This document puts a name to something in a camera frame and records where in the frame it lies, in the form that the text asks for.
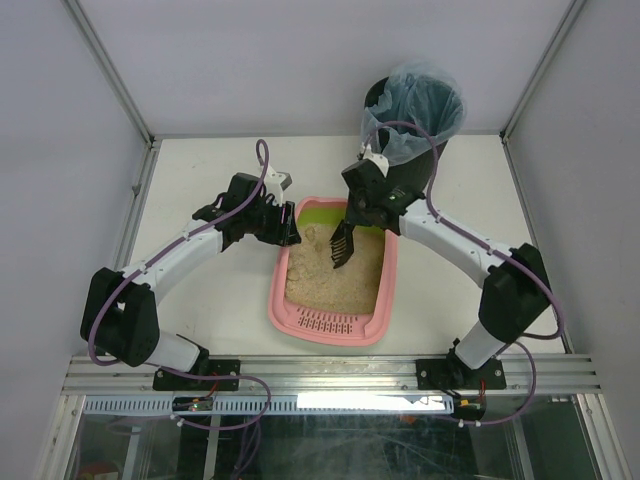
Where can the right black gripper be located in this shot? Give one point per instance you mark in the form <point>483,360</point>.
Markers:
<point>360,215</point>

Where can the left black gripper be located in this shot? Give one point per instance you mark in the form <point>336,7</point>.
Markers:
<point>278,223</point>

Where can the black litter scoop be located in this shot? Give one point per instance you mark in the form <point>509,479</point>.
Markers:
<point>342,244</point>

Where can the pink litter box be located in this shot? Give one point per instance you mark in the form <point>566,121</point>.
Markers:
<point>337,329</point>

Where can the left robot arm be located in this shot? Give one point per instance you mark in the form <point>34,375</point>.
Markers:
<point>121,311</point>

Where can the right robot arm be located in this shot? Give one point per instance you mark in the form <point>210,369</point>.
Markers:
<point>513,281</point>

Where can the beige cat litter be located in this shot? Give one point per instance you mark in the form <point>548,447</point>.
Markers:
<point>350,289</point>

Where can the black trash bin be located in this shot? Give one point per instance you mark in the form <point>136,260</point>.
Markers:
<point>417,172</point>

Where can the blue plastic bin liner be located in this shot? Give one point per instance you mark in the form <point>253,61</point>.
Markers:
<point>418,105</point>

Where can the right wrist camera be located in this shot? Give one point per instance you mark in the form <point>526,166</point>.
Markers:
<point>380,161</point>

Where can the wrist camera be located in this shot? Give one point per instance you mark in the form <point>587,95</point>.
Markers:
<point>275,184</point>
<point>380,161</point>

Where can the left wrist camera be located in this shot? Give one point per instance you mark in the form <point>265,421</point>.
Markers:
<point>275,184</point>

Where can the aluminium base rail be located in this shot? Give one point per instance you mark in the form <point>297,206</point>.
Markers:
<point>554,374</point>

